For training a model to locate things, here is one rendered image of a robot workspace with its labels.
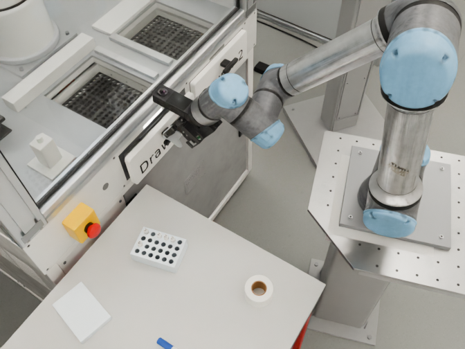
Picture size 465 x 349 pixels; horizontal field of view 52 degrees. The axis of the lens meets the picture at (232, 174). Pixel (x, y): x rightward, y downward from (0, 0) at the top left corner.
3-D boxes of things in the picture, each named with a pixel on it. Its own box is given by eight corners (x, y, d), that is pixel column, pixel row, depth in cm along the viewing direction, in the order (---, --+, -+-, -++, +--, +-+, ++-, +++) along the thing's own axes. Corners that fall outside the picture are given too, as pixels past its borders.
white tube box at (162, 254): (188, 246, 128) (187, 239, 125) (176, 273, 124) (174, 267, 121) (146, 233, 131) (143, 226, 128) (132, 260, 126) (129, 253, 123)
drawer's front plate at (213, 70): (247, 57, 162) (247, 30, 153) (197, 111, 149) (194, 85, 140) (242, 55, 163) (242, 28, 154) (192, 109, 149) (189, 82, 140)
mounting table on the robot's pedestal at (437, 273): (461, 180, 152) (476, 158, 143) (461, 314, 128) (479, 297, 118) (320, 152, 160) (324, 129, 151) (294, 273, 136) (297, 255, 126)
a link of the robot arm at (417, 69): (418, 200, 120) (470, 0, 79) (410, 250, 112) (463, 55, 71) (369, 191, 124) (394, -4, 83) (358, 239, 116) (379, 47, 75)
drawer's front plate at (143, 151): (197, 118, 147) (194, 92, 138) (136, 185, 133) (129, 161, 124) (192, 115, 147) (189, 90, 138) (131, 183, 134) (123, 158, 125)
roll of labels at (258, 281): (250, 277, 123) (250, 271, 120) (276, 286, 121) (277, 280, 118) (240, 302, 119) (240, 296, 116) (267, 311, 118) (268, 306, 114)
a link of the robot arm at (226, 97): (243, 114, 101) (212, 88, 99) (220, 129, 111) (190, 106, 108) (259, 87, 105) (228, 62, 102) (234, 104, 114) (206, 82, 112)
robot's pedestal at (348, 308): (381, 275, 203) (441, 170, 141) (374, 346, 186) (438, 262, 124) (311, 259, 208) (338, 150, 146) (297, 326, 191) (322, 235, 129)
